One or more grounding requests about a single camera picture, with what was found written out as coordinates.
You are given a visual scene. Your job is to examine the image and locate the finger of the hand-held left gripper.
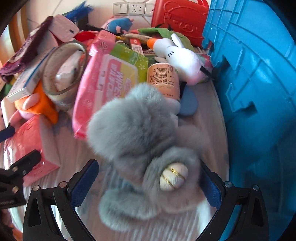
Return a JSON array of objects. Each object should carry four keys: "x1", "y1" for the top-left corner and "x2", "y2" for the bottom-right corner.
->
[
  {"x1": 0, "y1": 127, "x2": 16, "y2": 143},
  {"x1": 9, "y1": 149, "x2": 42, "y2": 180}
]

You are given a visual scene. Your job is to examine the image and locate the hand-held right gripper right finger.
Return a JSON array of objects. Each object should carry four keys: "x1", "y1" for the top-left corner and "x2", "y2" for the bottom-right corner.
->
[{"x1": 200, "y1": 160, "x2": 270, "y2": 241}]

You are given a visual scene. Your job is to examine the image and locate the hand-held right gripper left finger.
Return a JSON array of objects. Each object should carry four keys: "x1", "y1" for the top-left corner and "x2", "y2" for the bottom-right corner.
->
[{"x1": 22, "y1": 159, "x2": 100, "y2": 241}]

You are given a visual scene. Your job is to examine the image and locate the grey fluffy plush toy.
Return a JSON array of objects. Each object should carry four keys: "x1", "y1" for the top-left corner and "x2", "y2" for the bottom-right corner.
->
[{"x1": 87, "y1": 82, "x2": 210, "y2": 226}]

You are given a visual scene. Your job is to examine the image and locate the blue plastic crate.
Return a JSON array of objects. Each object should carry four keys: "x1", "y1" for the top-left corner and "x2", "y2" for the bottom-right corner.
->
[{"x1": 202, "y1": 0, "x2": 296, "y2": 241}]

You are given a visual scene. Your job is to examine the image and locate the pink soft package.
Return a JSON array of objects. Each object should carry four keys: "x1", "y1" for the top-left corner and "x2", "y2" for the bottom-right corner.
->
[{"x1": 3, "y1": 115, "x2": 62, "y2": 186}]

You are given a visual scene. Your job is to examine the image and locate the orange pink plush toy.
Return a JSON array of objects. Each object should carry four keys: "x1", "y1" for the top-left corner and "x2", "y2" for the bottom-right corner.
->
[{"x1": 9, "y1": 81, "x2": 59, "y2": 124}]

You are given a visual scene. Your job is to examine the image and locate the white blue-striped box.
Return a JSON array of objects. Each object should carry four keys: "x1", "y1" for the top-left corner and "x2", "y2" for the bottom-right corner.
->
[{"x1": 6, "y1": 50, "x2": 58, "y2": 103}]

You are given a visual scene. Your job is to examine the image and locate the clear glass cup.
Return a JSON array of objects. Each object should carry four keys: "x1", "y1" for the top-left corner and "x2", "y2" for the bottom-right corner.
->
[{"x1": 42, "y1": 41, "x2": 89, "y2": 111}]

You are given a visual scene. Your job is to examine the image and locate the purple printed cloth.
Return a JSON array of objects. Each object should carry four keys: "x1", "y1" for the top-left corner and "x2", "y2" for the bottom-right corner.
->
[{"x1": 0, "y1": 15, "x2": 55, "y2": 81}]

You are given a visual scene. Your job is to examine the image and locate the white tissue packet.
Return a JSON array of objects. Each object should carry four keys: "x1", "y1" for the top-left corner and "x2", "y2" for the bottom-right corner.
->
[{"x1": 55, "y1": 51, "x2": 80, "y2": 91}]

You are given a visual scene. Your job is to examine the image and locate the pink wet wipes pack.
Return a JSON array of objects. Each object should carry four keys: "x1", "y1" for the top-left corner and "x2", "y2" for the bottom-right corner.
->
[{"x1": 72, "y1": 30, "x2": 149, "y2": 139}]

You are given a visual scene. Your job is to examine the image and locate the pale pink box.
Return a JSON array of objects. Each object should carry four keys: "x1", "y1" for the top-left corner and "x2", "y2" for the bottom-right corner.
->
[{"x1": 47, "y1": 14, "x2": 80, "y2": 43}]

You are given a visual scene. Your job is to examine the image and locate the peach cylindrical bottle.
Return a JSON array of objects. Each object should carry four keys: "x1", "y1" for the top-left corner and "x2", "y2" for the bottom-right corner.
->
[{"x1": 147, "y1": 62, "x2": 181, "y2": 103}]

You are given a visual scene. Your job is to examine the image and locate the white rabbit plush toy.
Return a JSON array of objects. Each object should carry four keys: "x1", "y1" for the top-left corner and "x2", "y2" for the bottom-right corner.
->
[{"x1": 146, "y1": 33, "x2": 215, "y2": 85}]

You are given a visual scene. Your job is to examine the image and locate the blue feather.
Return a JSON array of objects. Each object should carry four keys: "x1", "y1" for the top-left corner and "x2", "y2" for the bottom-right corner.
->
[{"x1": 63, "y1": 1, "x2": 95, "y2": 20}]

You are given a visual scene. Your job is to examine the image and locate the red white small box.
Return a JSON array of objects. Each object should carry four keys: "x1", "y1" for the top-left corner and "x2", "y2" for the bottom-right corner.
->
[{"x1": 129, "y1": 38, "x2": 145, "y2": 56}]

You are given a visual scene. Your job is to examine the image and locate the pink and blue plush toy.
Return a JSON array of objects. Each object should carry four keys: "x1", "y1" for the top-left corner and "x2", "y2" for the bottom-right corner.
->
[{"x1": 103, "y1": 17, "x2": 135, "y2": 35}]

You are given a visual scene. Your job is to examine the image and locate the red plastic carry case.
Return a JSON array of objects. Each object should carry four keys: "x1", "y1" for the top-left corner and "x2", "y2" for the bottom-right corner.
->
[{"x1": 151, "y1": 0, "x2": 210, "y2": 47}]

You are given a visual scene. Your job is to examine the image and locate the white wall socket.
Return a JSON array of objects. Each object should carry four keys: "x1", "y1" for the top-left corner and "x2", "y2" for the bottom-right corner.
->
[{"x1": 128, "y1": 1, "x2": 146, "y2": 16}]

